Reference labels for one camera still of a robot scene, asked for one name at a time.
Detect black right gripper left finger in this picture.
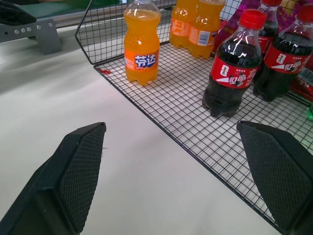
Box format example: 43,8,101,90
0,121,107,235

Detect black wire rack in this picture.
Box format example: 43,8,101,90
74,0,313,232

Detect magenta snack bag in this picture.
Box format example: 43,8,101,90
221,0,313,40

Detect cola bottle red label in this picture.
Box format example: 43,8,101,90
252,3,313,102
201,9,268,118
256,0,281,62

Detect orange soda bottle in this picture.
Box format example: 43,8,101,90
123,0,161,87
188,0,226,59
169,0,199,49

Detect grey metal bracket with bolts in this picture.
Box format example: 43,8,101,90
0,17,62,55

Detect green conveyor belt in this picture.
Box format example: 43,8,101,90
0,0,134,25

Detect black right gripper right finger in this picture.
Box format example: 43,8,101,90
236,120,313,235

